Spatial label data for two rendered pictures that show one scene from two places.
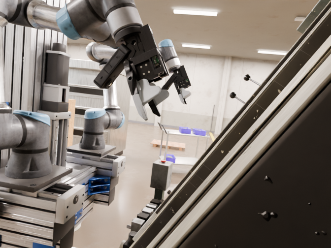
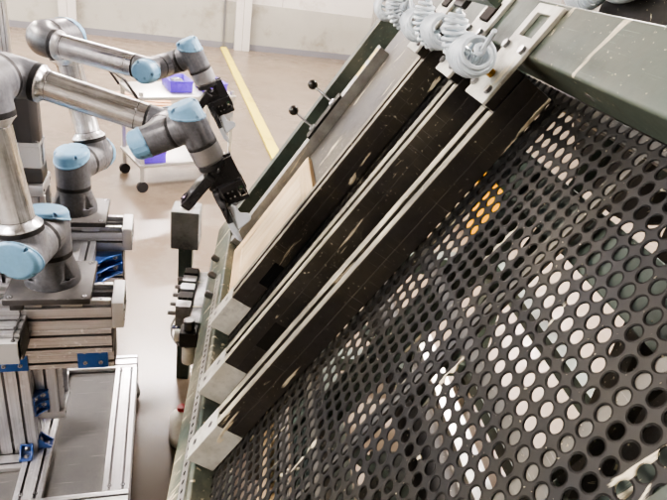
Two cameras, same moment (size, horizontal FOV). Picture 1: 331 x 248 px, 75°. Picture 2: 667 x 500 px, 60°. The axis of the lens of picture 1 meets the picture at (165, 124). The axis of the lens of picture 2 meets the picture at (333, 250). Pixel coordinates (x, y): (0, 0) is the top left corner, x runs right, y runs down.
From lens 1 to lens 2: 111 cm
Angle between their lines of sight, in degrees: 33
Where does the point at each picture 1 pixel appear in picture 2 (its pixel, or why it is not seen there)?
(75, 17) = (156, 150)
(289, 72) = (335, 235)
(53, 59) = (20, 104)
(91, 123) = (73, 177)
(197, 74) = not seen: outside the picture
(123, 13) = (209, 153)
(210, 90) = not seen: outside the picture
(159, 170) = (185, 222)
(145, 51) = (229, 179)
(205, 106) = not seen: outside the picture
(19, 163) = (53, 275)
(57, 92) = (37, 155)
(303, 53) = (341, 227)
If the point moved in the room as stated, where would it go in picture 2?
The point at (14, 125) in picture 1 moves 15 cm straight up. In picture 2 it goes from (51, 237) to (46, 184)
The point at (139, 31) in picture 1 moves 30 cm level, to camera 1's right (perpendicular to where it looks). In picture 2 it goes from (223, 164) to (337, 164)
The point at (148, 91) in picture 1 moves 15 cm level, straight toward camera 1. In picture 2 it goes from (240, 218) to (262, 245)
